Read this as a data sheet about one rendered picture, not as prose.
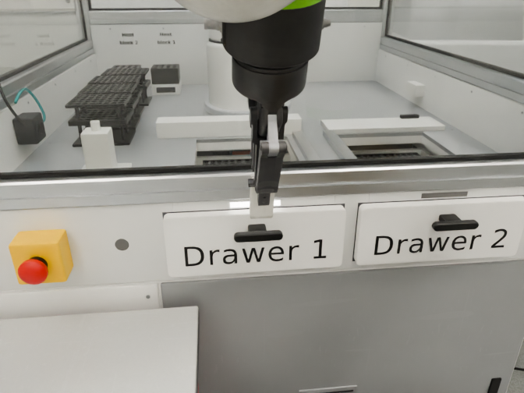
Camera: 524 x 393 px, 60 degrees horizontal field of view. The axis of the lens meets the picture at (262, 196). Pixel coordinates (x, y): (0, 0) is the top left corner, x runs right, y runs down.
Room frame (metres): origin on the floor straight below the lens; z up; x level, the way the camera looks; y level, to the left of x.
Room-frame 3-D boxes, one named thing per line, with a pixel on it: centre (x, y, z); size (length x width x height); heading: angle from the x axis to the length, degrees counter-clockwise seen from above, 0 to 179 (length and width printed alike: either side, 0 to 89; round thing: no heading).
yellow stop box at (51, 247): (0.58, 0.34, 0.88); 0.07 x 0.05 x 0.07; 96
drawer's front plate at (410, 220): (0.67, -0.30, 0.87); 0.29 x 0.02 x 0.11; 96
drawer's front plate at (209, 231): (0.64, 0.01, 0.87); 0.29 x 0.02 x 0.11; 96
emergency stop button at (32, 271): (0.55, 0.33, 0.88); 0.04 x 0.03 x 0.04; 96
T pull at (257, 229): (0.61, 0.01, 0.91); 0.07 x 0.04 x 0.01; 96
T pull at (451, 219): (0.64, -0.31, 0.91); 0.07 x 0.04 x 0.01; 96
